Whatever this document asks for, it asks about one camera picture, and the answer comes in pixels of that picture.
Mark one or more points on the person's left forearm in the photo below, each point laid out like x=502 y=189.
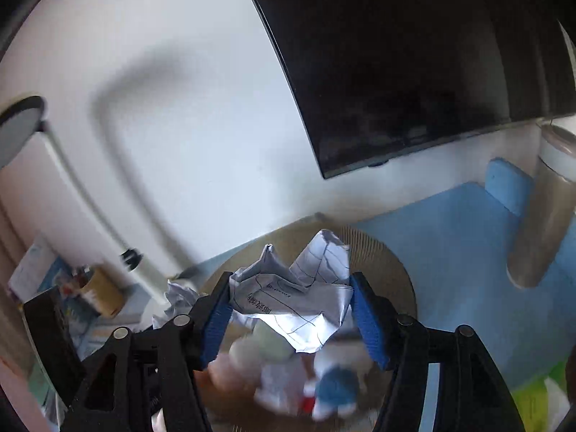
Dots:
x=15 y=396

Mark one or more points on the blue soft item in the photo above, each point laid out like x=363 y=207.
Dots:
x=337 y=387

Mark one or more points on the lined paper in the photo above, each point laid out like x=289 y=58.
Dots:
x=297 y=297

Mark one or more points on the beige cylinder container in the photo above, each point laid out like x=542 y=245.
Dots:
x=540 y=216

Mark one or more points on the pale green soft toy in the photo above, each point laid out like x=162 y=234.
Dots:
x=265 y=346

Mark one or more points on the blue desk mat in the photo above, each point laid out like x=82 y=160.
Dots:
x=450 y=243

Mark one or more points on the pink soft item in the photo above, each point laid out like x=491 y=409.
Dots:
x=225 y=374

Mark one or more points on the cardboard pen holder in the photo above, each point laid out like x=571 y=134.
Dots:
x=105 y=297

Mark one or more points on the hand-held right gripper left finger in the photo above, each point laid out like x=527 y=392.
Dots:
x=217 y=319

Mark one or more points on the black monitor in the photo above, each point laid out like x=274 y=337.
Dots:
x=382 y=54

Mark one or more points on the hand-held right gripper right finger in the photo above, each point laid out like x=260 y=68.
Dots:
x=370 y=319

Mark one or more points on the white and blue book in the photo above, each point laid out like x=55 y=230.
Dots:
x=36 y=265

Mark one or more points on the white desk lamp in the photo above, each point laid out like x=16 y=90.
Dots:
x=67 y=166

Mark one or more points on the green packet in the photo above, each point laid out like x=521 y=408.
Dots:
x=533 y=405

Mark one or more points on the round cardboard basket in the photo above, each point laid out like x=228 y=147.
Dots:
x=396 y=274

